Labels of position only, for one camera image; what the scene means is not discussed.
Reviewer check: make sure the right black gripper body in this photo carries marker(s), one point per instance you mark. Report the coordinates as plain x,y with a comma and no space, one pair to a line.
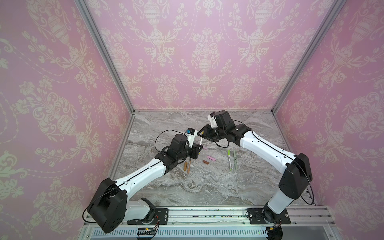
207,132

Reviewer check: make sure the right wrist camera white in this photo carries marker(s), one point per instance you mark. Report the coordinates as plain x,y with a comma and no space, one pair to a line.
212,120

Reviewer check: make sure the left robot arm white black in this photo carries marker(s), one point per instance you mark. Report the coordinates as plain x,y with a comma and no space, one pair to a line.
112,205

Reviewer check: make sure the left corner aluminium post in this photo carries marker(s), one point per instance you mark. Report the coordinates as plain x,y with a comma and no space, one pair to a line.
101,46

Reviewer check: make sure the white pen green tip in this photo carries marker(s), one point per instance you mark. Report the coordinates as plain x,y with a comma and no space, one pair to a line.
229,160

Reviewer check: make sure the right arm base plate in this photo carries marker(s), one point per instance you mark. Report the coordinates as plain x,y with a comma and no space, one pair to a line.
258,216

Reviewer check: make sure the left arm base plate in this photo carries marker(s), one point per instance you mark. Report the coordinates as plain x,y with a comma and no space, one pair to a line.
159,216

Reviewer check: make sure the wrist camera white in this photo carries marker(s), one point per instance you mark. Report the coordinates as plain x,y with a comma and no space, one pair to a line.
191,134
212,120

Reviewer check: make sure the pale green fountain pen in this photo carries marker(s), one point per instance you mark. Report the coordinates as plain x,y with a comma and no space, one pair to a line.
235,160

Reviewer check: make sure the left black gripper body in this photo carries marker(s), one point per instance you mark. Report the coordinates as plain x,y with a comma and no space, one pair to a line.
192,152

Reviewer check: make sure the corner aluminium post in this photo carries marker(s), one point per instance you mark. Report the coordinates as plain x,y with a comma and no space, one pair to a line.
101,46
319,35

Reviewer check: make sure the right corner aluminium post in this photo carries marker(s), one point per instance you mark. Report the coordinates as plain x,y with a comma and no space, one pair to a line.
319,35

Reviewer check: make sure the aluminium front rail frame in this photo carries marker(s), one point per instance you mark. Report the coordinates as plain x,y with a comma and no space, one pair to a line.
223,223

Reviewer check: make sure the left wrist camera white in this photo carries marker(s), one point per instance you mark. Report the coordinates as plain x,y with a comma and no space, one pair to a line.
191,134

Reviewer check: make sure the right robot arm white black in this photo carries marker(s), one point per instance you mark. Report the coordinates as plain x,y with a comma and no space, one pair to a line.
295,169

